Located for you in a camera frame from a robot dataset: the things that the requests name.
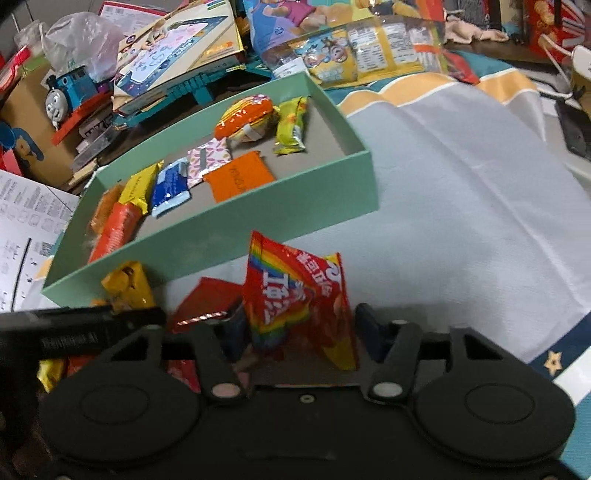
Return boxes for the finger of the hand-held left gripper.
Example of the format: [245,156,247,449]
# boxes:
[0,305,168,335]

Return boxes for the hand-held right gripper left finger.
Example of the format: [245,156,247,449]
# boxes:
[95,314,254,402]

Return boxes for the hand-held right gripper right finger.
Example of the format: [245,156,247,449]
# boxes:
[355,302,529,403]

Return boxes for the yellow-brown snack packet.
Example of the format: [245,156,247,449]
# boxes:
[100,261,157,311]

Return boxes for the red foil snack packet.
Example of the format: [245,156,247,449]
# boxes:
[171,277,245,333]

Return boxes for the small red snack packet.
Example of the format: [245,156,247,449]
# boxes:
[166,360,201,393]

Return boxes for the red rainbow candy bag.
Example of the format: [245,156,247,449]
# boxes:
[243,231,360,372]

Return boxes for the long red-orange snack packet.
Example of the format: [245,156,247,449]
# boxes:
[88,203,141,264]

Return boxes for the clear orange cake packet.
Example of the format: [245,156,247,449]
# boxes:
[90,185,125,234]

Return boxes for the yellow wavy-line snack packet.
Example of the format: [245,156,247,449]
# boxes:
[117,161,164,215]

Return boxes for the blue snack packet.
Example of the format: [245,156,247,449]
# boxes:
[151,159,192,219]

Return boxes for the plain orange snack packet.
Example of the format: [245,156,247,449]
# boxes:
[203,151,276,204]

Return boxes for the mint green cardboard box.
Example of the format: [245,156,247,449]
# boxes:
[41,71,380,309]

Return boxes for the pink floral snack packet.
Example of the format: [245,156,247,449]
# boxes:
[187,137,233,188]

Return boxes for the long yellow snack packet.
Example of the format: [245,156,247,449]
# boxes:
[272,97,309,155]

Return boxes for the puffed orange-red snack bag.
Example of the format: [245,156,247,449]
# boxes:
[215,93,280,141]

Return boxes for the white instruction sheet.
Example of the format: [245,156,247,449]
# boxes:
[0,168,81,315]

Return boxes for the beige wooden board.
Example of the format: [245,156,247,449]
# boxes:
[69,161,100,188]

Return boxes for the printed blanket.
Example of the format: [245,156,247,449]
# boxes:
[152,65,591,402]

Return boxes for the grey plastic case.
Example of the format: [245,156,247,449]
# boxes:
[74,122,121,169]

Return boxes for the cardboard box with bear print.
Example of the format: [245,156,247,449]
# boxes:
[0,65,79,190]

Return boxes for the blue toy train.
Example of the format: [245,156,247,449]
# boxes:
[44,65,116,146]

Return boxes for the teal plastic toy bridge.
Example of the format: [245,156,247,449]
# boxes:
[113,65,273,130]

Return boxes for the children's drawing mat box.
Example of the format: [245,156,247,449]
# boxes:
[113,14,245,112]

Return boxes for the translucent plastic bag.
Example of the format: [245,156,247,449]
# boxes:
[44,11,125,81]

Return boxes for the large cartoon snack bag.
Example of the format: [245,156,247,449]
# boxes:
[245,0,481,88]

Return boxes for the black smartphone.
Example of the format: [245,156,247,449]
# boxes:
[556,99,591,160]

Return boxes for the white printed carton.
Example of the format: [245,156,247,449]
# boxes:
[99,0,195,33]

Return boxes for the pink cloth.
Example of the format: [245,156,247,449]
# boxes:
[445,14,509,44]

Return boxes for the red flag-print biscuit box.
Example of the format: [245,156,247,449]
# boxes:
[524,0,591,63]

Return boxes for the white cable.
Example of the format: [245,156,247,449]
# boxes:
[540,37,578,100]

